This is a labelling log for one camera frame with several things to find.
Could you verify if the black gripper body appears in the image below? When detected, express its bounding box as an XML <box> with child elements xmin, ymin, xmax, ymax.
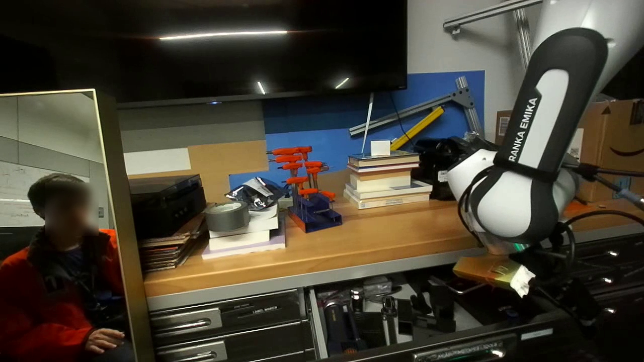
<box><xmin>532</xmin><ymin>248</ymin><xmax>601</xmax><ymax>325</ymax></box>

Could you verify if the black cabinet drawer with dividers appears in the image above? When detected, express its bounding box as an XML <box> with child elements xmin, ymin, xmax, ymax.
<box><xmin>306</xmin><ymin>263</ymin><xmax>571</xmax><ymax>362</ymax></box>

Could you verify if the bystander hand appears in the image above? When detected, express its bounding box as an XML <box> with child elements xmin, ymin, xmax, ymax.
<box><xmin>84</xmin><ymin>327</ymin><xmax>129</xmax><ymax>357</ymax></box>

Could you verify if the brown cardboard shipping box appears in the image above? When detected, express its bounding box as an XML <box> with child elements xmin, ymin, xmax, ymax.
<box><xmin>493</xmin><ymin>99</ymin><xmax>644</xmax><ymax>206</ymax></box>

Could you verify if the large stack of books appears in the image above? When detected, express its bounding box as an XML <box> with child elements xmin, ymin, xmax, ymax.
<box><xmin>342</xmin><ymin>151</ymin><xmax>436</xmax><ymax>211</ymax></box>

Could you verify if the yellow ruler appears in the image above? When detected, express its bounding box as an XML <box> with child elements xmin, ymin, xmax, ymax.
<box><xmin>390</xmin><ymin>104</ymin><xmax>447</xmax><ymax>154</ymax></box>

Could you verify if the gray metal bar clamp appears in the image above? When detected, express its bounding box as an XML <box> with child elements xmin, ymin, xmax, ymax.
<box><xmin>348</xmin><ymin>74</ymin><xmax>487</xmax><ymax>141</ymax></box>

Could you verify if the small white box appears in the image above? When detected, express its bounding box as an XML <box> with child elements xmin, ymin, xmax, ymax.
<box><xmin>369</xmin><ymin>140</ymin><xmax>394</xmax><ymax>159</ymax></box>

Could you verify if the white rod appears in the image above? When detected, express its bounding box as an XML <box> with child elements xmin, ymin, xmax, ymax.
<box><xmin>361</xmin><ymin>90</ymin><xmax>377</xmax><ymax>158</ymax></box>

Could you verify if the orange hex key set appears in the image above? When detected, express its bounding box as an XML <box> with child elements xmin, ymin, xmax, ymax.
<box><xmin>270</xmin><ymin>145</ymin><xmax>347</xmax><ymax>236</ymax></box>

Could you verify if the silver foil bag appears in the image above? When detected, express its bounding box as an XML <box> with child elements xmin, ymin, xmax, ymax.
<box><xmin>226</xmin><ymin>176</ymin><xmax>288</xmax><ymax>211</ymax></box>

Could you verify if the brown notebook stack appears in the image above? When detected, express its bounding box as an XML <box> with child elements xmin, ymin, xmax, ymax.
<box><xmin>140</xmin><ymin>214</ymin><xmax>212</xmax><ymax>274</ymax></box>

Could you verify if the black hard case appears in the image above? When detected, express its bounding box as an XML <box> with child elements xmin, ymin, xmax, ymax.
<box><xmin>129</xmin><ymin>176</ymin><xmax>209</xmax><ymax>243</ymax></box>

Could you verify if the white paper sheet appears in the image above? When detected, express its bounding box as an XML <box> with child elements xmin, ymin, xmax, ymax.
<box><xmin>123</xmin><ymin>148</ymin><xmax>193</xmax><ymax>180</ymax></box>

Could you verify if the black television screen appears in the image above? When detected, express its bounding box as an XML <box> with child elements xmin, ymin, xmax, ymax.
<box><xmin>0</xmin><ymin>0</ymin><xmax>411</xmax><ymax>110</ymax></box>

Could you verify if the person in red sweater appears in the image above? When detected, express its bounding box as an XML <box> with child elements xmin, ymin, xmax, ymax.
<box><xmin>0</xmin><ymin>171</ymin><xmax>133</xmax><ymax>362</ymax></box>

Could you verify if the wood framed divider panel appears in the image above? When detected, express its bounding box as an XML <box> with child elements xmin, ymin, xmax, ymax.
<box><xmin>0</xmin><ymin>87</ymin><xmax>157</xmax><ymax>362</ymax></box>

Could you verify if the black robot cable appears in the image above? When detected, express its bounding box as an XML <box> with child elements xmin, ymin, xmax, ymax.
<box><xmin>550</xmin><ymin>208</ymin><xmax>644</xmax><ymax>270</ymax></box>

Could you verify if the gray connector robot cable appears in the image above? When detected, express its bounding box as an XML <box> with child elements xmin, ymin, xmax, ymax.
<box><xmin>565</xmin><ymin>162</ymin><xmax>644</xmax><ymax>211</ymax></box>

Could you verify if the metal handle bar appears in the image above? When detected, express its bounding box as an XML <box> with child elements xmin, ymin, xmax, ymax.
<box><xmin>442</xmin><ymin>0</ymin><xmax>543</xmax><ymax>39</ymax></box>

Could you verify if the gray duct tape roll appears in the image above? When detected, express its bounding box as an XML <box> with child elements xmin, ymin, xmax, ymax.
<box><xmin>203</xmin><ymin>199</ymin><xmax>252</xmax><ymax>233</ymax></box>

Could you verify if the brown cardboard wall sheet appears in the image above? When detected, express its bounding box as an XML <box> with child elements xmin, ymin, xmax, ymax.
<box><xmin>188</xmin><ymin>140</ymin><xmax>272</xmax><ymax>206</ymax></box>

